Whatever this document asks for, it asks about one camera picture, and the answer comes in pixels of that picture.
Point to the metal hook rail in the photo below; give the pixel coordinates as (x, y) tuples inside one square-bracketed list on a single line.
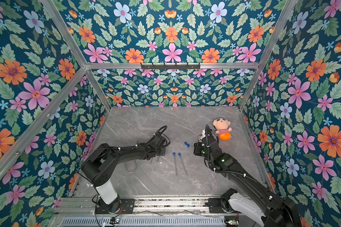
[(170, 66)]

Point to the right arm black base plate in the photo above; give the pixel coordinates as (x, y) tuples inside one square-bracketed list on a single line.
[(218, 205)]

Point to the white ventilation grille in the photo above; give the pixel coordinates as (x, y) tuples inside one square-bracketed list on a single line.
[(145, 221)]

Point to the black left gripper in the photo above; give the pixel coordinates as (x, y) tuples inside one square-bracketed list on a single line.
[(163, 150)]

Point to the plush doll orange pants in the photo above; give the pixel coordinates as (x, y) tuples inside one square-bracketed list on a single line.
[(223, 129)]

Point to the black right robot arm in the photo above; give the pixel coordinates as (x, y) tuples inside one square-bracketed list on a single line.
[(260, 204)]

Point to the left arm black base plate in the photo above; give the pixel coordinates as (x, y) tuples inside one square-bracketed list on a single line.
[(125, 205)]

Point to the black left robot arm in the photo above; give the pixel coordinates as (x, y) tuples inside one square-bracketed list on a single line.
[(101, 163)]

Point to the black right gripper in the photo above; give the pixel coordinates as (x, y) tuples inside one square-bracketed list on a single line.
[(206, 143)]

